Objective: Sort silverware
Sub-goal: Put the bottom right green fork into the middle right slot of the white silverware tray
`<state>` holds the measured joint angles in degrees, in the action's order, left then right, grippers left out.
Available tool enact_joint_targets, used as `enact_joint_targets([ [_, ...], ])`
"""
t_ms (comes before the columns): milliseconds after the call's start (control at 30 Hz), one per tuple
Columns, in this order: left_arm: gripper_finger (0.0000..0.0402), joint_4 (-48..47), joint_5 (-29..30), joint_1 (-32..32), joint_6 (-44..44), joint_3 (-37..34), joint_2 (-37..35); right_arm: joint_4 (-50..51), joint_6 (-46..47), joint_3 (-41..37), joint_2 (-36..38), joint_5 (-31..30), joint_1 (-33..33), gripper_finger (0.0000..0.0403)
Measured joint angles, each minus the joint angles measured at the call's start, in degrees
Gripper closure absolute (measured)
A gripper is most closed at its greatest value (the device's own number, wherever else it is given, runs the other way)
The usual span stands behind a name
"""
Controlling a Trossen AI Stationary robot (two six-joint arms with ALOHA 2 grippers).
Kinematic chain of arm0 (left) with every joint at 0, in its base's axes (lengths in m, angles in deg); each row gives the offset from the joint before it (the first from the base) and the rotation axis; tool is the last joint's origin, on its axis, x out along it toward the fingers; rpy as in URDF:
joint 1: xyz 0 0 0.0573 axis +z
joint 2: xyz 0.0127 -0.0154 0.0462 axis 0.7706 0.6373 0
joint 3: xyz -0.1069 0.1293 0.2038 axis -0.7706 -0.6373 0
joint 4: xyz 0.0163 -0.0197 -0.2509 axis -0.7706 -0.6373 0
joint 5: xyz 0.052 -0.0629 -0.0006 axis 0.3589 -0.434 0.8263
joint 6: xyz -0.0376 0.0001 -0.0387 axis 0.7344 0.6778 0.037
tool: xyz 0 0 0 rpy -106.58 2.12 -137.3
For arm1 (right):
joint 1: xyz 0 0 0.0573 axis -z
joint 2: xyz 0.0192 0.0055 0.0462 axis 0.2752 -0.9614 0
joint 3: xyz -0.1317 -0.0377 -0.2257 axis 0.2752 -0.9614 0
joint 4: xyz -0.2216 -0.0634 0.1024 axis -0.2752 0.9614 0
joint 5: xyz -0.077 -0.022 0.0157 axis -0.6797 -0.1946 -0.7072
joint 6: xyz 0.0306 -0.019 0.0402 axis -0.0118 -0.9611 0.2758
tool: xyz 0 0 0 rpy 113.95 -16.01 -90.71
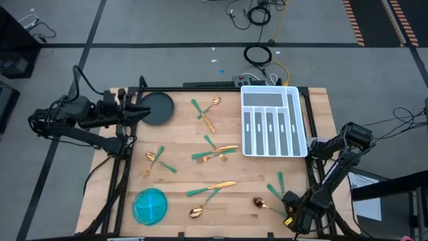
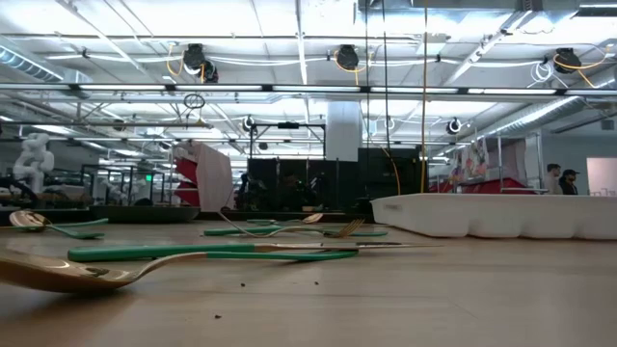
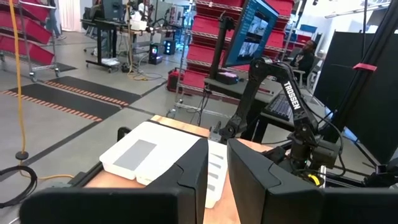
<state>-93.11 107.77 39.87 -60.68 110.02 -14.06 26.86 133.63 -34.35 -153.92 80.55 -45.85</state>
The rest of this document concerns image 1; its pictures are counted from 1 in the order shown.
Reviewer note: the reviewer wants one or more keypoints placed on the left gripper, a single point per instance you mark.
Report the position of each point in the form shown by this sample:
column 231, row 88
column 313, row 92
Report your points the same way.
column 112, row 114

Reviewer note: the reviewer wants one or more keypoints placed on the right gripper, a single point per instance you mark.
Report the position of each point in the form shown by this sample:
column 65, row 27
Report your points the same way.
column 302, row 214

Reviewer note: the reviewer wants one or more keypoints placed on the white cutlery tray organizer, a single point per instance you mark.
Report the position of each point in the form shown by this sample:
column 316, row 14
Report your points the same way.
column 264, row 99

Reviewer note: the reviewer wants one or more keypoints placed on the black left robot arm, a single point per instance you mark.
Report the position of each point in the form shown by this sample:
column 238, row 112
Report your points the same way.
column 72, row 108

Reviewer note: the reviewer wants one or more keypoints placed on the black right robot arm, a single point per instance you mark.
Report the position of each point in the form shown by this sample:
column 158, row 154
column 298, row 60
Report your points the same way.
column 357, row 135

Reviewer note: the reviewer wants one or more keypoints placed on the dark grey round plate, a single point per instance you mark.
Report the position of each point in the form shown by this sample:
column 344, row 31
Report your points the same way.
column 160, row 108

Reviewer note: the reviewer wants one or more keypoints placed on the white paper sheet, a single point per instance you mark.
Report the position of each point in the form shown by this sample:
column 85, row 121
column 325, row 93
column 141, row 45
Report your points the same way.
column 368, row 207

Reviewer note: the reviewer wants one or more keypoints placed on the black long bar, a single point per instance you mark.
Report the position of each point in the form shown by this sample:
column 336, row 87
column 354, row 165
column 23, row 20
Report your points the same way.
column 207, row 84

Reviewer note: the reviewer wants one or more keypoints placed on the black desk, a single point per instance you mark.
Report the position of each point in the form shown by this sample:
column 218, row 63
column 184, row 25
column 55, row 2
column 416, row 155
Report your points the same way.
column 384, row 187

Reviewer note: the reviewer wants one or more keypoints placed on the blue translucent round plate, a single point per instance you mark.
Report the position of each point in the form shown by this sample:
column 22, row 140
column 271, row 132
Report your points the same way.
column 150, row 205

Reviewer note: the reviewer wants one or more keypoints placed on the grey power strip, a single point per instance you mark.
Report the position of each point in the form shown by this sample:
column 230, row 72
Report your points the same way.
column 241, row 81

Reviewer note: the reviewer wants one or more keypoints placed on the black case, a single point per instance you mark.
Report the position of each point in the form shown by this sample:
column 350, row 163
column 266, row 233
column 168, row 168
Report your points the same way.
column 6, row 107

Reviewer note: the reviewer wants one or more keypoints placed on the black equipment table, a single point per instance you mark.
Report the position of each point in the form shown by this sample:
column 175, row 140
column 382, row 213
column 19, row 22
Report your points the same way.
column 13, row 50

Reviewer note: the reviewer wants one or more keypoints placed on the black aluminium table frame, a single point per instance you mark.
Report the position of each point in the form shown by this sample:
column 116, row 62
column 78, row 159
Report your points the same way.
column 214, row 89

